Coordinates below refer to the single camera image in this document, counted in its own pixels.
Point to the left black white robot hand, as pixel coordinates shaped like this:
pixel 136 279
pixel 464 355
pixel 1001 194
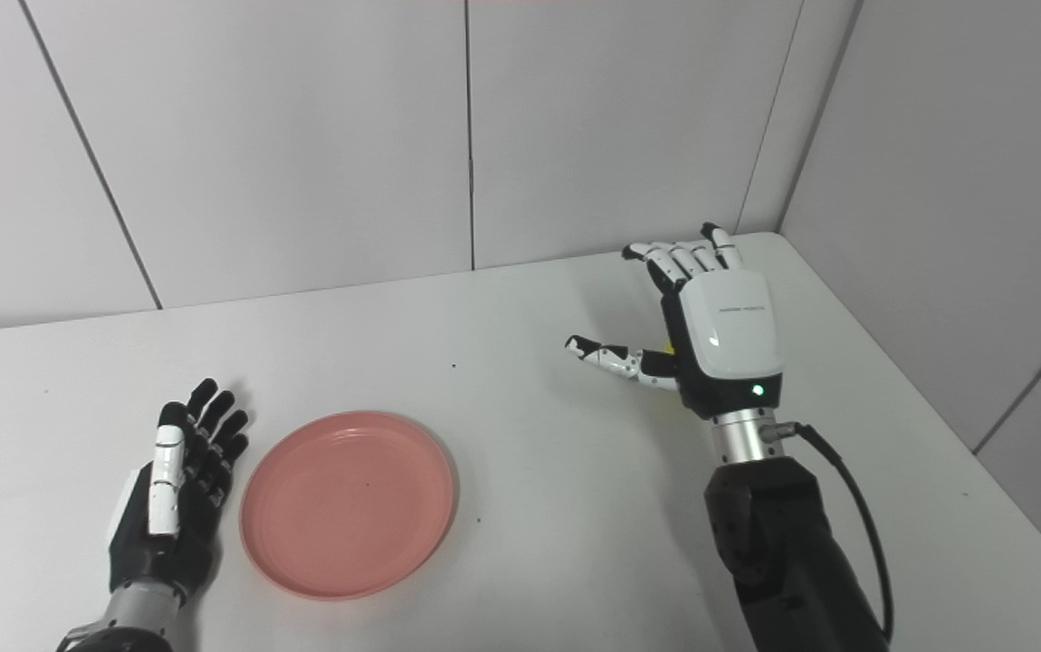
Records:
pixel 167 516

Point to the pink round plate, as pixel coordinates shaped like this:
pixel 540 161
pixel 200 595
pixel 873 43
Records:
pixel 348 507

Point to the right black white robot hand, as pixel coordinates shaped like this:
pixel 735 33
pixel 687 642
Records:
pixel 729 335

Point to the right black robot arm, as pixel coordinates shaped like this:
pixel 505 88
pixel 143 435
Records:
pixel 783 543

